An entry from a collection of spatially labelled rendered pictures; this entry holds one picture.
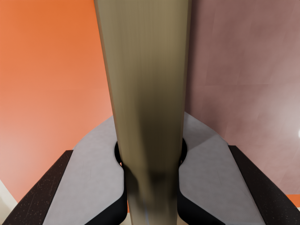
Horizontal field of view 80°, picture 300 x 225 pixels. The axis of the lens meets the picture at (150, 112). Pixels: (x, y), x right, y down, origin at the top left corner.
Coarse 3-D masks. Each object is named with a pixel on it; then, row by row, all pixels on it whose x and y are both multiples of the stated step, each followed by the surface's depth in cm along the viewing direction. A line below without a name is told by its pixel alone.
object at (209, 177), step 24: (192, 120) 11; (192, 144) 9; (216, 144) 9; (192, 168) 8; (216, 168) 8; (192, 192) 7; (216, 192) 7; (240, 192) 7; (192, 216) 7; (216, 216) 6; (240, 216) 6
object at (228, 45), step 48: (0, 0) 13; (48, 0) 13; (192, 0) 14; (240, 0) 14; (288, 0) 14; (0, 48) 15; (48, 48) 15; (96, 48) 15; (192, 48) 15; (240, 48) 15; (288, 48) 15
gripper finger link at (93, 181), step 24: (96, 144) 9; (72, 168) 8; (96, 168) 8; (120, 168) 8; (72, 192) 7; (96, 192) 7; (120, 192) 7; (48, 216) 6; (72, 216) 6; (96, 216) 6; (120, 216) 7
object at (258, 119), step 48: (0, 96) 17; (48, 96) 17; (96, 96) 18; (192, 96) 18; (240, 96) 18; (288, 96) 18; (0, 144) 20; (48, 144) 20; (240, 144) 21; (288, 144) 21; (288, 192) 25
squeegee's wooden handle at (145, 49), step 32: (96, 0) 5; (128, 0) 5; (160, 0) 5; (128, 32) 5; (160, 32) 5; (128, 64) 6; (160, 64) 6; (128, 96) 6; (160, 96) 7; (128, 128) 7; (160, 128) 7; (128, 160) 8; (160, 160) 8; (128, 192) 10; (160, 192) 9; (160, 224) 11
